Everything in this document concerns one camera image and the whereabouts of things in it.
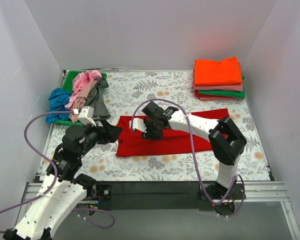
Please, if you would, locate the red t shirt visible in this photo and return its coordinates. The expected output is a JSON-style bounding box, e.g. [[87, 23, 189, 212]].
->
[[194, 90, 205, 98], [116, 108, 230, 158]]

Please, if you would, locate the folded green t shirt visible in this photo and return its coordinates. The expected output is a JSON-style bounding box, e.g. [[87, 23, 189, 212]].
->
[[198, 87, 246, 99]]

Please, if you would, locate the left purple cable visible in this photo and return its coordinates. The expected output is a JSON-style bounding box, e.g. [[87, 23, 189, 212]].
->
[[0, 110, 116, 234]]

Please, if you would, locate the grey t shirt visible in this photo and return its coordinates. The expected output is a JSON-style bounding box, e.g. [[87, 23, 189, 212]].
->
[[84, 76, 111, 122]]

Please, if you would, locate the folded orange t shirt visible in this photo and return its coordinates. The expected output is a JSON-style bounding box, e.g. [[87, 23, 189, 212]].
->
[[194, 56, 243, 86]]

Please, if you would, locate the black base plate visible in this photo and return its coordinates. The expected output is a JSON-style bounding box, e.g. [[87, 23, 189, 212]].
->
[[89, 180, 247, 211]]

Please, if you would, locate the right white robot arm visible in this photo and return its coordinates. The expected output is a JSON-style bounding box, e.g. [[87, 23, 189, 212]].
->
[[139, 99, 247, 205]]

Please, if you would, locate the green plastic tray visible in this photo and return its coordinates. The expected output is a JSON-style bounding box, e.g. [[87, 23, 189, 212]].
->
[[53, 71, 107, 126]]

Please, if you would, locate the floral table mat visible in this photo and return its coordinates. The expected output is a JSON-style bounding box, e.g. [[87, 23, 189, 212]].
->
[[39, 70, 271, 182]]

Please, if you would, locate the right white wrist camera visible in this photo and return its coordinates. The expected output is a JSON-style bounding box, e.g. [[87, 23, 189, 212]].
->
[[129, 118, 147, 133]]

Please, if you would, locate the folded red t shirt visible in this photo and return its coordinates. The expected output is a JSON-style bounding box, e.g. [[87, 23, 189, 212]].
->
[[194, 90, 205, 98]]

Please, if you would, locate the folded light pink t shirt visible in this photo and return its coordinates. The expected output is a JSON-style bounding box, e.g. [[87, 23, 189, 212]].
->
[[199, 97, 243, 101]]

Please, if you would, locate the aluminium frame rail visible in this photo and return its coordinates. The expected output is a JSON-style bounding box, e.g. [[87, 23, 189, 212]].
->
[[12, 181, 300, 240]]

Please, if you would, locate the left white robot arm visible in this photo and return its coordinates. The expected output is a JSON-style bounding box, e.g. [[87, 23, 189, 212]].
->
[[3, 120, 123, 240]]

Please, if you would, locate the blue t shirt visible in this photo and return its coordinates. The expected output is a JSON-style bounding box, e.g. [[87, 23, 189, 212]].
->
[[45, 88, 72, 124]]

